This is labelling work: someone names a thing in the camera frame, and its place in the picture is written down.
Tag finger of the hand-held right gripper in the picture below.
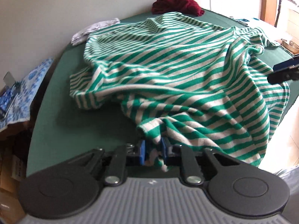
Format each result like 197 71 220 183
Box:
273 54 299 73
268 68 299 85

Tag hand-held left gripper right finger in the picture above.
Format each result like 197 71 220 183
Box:
161 137 241 186

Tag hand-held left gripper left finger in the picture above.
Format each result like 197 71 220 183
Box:
67 140 147 187

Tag green white striped shirt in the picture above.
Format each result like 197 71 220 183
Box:
69 12 290 172

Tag white power strip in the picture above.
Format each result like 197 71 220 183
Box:
231 16 260 27

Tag green table cloth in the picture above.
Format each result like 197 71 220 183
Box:
26 7 297 178

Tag dark red sweater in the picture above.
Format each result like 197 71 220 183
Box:
151 0 205 17

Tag blue floral towel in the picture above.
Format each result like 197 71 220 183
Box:
0 57 55 131

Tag white folded shirt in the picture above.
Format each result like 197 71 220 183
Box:
71 17 121 46

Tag cardboard box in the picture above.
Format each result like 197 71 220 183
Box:
0 145 31 215

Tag small mirror on stand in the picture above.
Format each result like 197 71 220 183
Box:
3 72 15 85

